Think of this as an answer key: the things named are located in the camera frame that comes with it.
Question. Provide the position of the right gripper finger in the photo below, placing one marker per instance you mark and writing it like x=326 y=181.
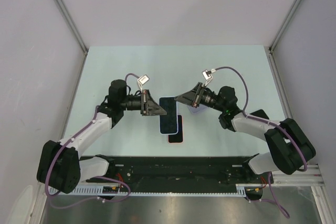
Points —
x=185 y=101
x=190 y=95

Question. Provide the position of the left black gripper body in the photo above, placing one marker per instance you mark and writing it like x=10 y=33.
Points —
x=132 y=103

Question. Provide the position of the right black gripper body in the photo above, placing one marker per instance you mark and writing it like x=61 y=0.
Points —
x=209 y=99

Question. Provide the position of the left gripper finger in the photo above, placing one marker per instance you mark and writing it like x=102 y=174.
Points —
x=151 y=104
x=153 y=113

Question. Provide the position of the lavender phone case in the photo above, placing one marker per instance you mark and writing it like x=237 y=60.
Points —
x=197 y=110

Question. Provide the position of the blue phone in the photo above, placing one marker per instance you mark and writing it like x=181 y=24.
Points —
x=168 y=119

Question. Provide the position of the light blue phone case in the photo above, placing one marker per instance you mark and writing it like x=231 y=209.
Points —
x=178 y=119

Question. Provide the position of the black phone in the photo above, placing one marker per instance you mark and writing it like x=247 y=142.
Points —
x=260 y=114

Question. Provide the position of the pink phone case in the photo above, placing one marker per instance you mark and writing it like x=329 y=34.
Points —
x=175 y=142

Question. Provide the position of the purple phone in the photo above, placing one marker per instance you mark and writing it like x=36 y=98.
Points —
x=176 y=137

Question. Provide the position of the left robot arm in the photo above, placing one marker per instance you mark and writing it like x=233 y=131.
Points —
x=60 y=166

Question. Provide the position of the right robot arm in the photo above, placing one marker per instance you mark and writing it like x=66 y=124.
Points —
x=289 y=148

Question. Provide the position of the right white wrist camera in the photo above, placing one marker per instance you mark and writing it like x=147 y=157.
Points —
x=208 y=76

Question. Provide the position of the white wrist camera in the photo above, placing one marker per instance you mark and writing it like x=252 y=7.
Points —
x=208 y=76
x=141 y=81

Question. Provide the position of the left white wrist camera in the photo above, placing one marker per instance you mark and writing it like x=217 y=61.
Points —
x=141 y=81

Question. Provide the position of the right side aluminium rail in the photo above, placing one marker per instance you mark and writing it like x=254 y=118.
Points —
x=279 y=84

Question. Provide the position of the aluminium rail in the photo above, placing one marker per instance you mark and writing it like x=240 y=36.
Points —
x=279 y=84
x=311 y=177

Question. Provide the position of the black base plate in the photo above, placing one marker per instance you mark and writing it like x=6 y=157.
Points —
x=229 y=170

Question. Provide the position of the white slotted cable duct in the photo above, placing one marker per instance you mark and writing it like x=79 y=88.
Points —
x=177 y=189

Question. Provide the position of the aluminium front rail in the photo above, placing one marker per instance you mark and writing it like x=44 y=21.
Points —
x=311 y=177

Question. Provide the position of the left corner aluminium post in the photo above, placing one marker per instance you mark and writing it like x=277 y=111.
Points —
x=60 y=4

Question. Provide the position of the corner aluminium post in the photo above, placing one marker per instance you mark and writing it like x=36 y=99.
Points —
x=289 y=16
x=60 y=4

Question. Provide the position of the right corner aluminium post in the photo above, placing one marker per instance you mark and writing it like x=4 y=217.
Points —
x=289 y=16

